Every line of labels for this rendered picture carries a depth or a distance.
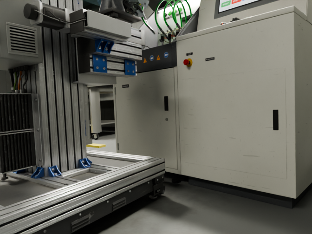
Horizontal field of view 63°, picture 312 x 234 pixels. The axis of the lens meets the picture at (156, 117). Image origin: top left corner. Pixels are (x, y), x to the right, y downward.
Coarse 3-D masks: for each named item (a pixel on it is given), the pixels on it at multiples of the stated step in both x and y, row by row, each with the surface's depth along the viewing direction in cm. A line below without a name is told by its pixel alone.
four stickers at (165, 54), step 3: (159, 54) 176; (165, 54) 172; (168, 54) 170; (150, 57) 182; (153, 57) 180; (156, 57) 178; (159, 57) 176; (165, 57) 172; (168, 57) 170; (144, 60) 186; (150, 60) 182
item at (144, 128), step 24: (144, 72) 187; (168, 72) 171; (120, 96) 209; (144, 96) 189; (168, 96) 173; (120, 120) 211; (144, 120) 191; (168, 120) 174; (120, 144) 213; (144, 144) 193; (168, 144) 176
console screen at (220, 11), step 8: (216, 0) 173; (224, 0) 169; (232, 0) 164; (240, 0) 160; (248, 0) 156; (256, 0) 153; (264, 0) 149; (272, 0) 146; (216, 8) 172; (224, 8) 168; (232, 8) 164; (240, 8) 159; (248, 8) 156; (216, 16) 171
